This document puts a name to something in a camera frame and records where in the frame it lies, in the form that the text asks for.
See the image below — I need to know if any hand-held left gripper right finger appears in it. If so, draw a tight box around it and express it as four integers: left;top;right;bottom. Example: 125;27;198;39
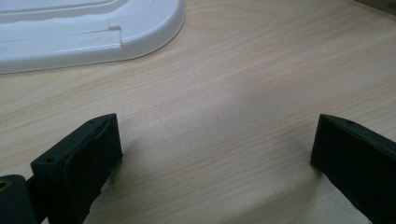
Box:
310;113;396;224

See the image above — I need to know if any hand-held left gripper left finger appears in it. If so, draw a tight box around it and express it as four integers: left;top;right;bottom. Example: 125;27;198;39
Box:
30;113;123;224

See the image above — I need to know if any white lid with grey handle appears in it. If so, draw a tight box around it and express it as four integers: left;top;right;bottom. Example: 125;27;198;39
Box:
0;0;186;75

